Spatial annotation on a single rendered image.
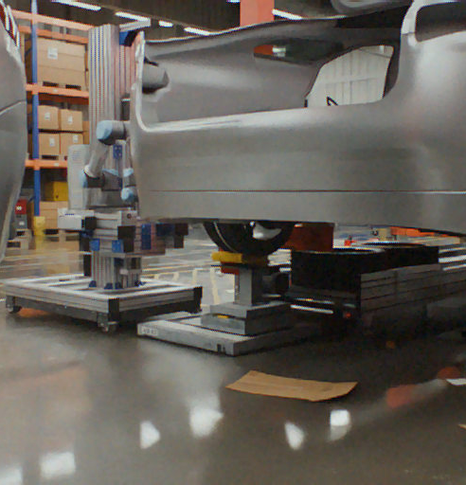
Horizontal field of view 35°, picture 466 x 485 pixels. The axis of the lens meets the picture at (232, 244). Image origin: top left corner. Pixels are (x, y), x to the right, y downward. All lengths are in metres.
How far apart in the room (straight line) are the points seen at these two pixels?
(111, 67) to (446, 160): 3.08
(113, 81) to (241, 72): 1.22
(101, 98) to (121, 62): 0.28
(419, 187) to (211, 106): 1.69
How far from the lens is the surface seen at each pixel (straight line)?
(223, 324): 4.26
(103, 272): 5.18
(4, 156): 1.39
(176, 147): 3.19
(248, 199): 2.97
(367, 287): 4.64
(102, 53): 5.21
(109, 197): 4.82
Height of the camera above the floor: 0.91
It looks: 4 degrees down
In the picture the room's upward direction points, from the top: straight up
